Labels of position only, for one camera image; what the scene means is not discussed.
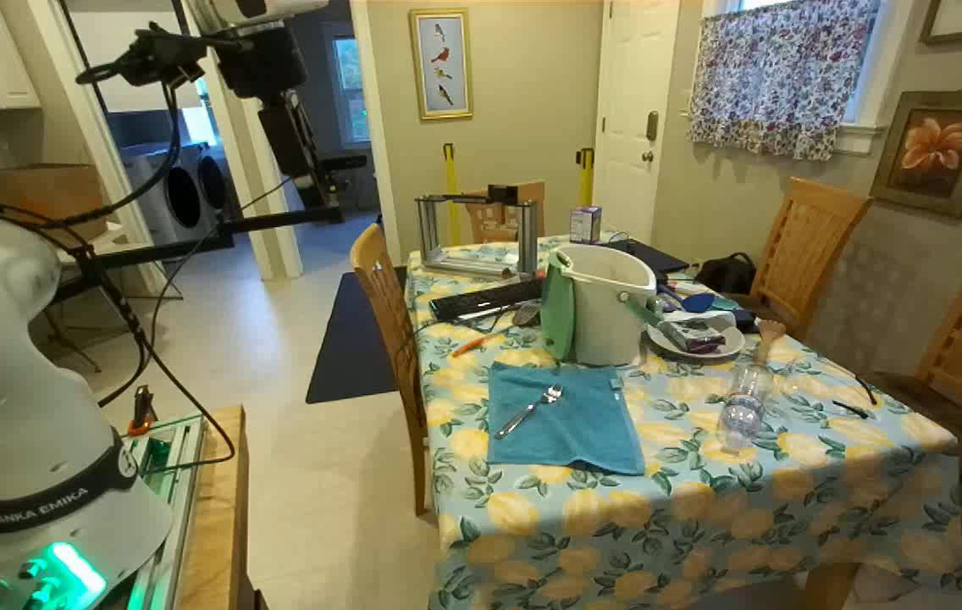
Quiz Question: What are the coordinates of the floral window curtain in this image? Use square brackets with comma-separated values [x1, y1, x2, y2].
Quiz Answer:
[692, 0, 882, 162]

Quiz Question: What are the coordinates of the white plate with items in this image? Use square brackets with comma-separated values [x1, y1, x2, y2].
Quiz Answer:
[645, 297, 747, 362]

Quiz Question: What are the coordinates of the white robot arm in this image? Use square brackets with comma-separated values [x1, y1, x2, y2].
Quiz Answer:
[0, 221, 173, 610]

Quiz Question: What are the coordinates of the dark blue floor mat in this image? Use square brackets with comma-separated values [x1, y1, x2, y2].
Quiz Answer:
[304, 271, 397, 405]

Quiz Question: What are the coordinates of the black rectangular box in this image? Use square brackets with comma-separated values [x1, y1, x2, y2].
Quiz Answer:
[430, 277, 541, 321]

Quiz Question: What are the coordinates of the flower framed picture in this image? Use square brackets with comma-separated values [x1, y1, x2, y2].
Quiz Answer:
[871, 93, 962, 221]

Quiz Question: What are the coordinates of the clear plastic water bottle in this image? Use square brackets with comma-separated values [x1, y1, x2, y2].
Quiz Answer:
[720, 318, 786, 450]

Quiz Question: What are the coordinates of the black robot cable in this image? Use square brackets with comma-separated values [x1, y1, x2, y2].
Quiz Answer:
[0, 64, 238, 471]

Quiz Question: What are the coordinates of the green bucket lid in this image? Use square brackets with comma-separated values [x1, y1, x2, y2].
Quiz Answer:
[541, 250, 578, 361]

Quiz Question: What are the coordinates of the white door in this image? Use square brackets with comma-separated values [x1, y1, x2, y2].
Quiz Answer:
[596, 0, 683, 240]

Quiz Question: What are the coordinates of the wooden chair near door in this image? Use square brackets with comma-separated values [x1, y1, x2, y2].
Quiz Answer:
[351, 224, 427, 514]

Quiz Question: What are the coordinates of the white bucket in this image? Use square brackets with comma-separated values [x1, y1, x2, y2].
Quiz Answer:
[549, 243, 657, 365]

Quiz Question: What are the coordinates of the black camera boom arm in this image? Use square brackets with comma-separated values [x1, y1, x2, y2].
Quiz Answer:
[60, 0, 344, 297]

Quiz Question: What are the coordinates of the black bag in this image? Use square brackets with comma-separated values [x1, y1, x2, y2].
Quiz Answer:
[695, 250, 757, 296]

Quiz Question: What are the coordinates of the lemon print tablecloth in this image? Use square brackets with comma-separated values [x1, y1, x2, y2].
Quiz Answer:
[406, 262, 962, 610]

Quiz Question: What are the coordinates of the grey metal frame stand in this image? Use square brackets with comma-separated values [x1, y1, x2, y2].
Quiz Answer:
[417, 182, 546, 277]

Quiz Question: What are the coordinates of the bird framed picture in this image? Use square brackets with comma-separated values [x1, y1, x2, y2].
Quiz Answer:
[410, 8, 474, 121]

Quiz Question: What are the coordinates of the wooden chair by window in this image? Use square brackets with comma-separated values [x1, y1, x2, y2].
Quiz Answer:
[754, 175, 867, 337]

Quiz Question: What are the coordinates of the blue towel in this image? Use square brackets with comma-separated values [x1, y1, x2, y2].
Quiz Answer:
[485, 362, 645, 477]

